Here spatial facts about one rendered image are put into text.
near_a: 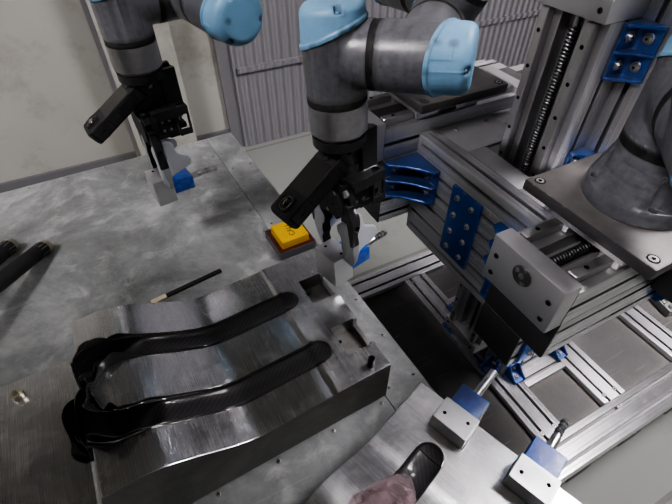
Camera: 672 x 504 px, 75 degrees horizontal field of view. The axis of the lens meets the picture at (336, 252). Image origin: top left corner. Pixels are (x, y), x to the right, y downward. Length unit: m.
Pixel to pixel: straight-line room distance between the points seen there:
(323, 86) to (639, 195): 0.44
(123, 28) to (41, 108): 1.88
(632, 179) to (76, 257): 0.98
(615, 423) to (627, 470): 0.26
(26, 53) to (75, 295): 1.72
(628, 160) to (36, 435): 0.86
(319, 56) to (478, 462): 0.52
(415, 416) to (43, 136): 2.37
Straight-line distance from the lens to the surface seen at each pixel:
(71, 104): 2.62
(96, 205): 1.16
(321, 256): 0.69
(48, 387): 0.77
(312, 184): 0.58
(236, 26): 0.67
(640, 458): 1.81
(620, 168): 0.72
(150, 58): 0.79
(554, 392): 1.53
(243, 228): 0.98
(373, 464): 0.61
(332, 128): 0.55
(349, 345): 0.69
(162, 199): 0.91
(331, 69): 0.52
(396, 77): 0.51
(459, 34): 0.50
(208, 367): 0.66
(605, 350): 1.70
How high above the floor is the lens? 1.44
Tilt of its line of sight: 45 degrees down
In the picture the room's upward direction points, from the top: straight up
